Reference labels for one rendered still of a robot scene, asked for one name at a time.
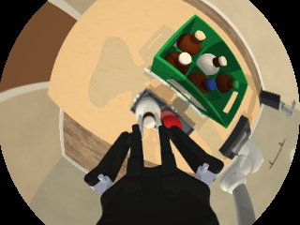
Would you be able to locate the brown bottle with cream cap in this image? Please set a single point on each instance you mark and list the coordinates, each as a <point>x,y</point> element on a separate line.
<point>190,43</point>

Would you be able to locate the red bottle with pale label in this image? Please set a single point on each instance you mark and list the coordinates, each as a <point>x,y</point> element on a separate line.
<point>169,119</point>

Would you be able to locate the white bottle with grey label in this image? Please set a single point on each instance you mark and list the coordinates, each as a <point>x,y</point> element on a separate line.
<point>147,107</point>
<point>210,64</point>

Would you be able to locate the brown bottle with blue cap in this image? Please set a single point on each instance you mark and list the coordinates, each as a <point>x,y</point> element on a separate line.
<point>202,82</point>

